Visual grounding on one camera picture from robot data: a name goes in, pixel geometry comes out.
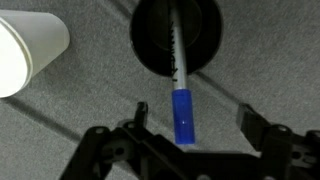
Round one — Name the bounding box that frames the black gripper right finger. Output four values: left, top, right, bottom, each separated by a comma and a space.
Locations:
235, 102, 320, 180

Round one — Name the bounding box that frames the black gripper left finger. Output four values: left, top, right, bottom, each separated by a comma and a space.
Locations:
59, 101, 158, 180

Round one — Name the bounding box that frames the blue capped marker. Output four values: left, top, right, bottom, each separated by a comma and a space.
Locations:
168, 0, 196, 146

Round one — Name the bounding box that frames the black mug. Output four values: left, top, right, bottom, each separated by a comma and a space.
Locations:
129, 0, 224, 78

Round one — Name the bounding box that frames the grey tablecloth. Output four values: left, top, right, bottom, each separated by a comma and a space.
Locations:
0, 0, 320, 180

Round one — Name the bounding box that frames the white paper cup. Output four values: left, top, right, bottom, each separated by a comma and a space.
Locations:
0, 9, 71, 99

